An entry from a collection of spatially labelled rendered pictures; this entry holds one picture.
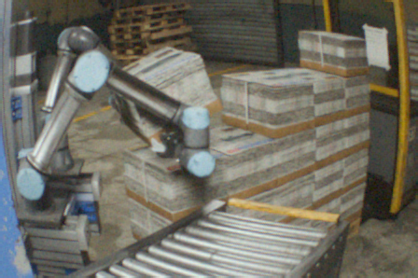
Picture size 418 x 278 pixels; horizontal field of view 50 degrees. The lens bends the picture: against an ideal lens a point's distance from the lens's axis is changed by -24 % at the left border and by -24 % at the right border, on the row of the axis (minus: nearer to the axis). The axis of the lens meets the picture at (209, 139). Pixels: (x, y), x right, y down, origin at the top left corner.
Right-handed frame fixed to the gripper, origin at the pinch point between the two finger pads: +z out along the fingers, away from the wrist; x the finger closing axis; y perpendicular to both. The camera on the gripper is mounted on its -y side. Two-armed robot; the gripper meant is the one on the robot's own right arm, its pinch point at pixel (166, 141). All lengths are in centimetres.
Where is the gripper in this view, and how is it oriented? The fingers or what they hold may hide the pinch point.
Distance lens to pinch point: 202.0
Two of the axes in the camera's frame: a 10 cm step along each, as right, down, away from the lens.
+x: -8.5, 4.7, -2.5
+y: -3.5, -8.5, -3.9
